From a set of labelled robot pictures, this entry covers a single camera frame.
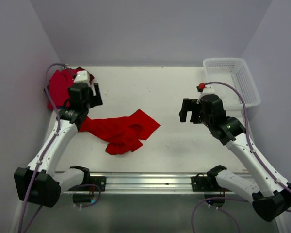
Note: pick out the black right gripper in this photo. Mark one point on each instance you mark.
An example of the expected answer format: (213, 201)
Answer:
(186, 107)

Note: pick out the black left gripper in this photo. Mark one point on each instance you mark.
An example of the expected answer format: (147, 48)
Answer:
(96, 100)

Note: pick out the bright red t shirt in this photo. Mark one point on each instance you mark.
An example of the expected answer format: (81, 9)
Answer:
(123, 134)

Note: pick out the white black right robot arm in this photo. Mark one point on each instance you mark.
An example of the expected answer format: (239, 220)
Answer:
(270, 192)

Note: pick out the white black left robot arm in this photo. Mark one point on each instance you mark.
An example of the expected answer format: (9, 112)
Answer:
(38, 183)

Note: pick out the dark maroon folded t shirt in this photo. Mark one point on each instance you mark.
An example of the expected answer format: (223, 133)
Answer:
(91, 77)

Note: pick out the crimson folded t shirt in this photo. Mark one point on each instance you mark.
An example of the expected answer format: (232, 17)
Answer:
(59, 100)

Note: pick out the white plastic mesh basket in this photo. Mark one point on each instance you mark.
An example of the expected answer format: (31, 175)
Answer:
(234, 72)

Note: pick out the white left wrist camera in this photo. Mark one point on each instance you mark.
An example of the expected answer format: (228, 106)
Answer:
(82, 76)

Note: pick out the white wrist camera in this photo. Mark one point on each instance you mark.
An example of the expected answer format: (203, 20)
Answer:
(82, 76)
(204, 90)

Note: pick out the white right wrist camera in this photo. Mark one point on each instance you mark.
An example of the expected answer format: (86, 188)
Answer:
(204, 90)

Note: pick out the black right base bracket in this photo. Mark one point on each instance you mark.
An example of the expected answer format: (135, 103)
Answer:
(200, 183)

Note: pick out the black base bracket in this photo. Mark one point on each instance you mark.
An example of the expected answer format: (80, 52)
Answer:
(200, 183)
(91, 183)

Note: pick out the black left base bracket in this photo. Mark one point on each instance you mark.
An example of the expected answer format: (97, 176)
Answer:
(91, 183)

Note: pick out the aluminium mounting rail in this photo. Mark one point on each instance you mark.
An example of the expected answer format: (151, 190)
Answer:
(152, 183)

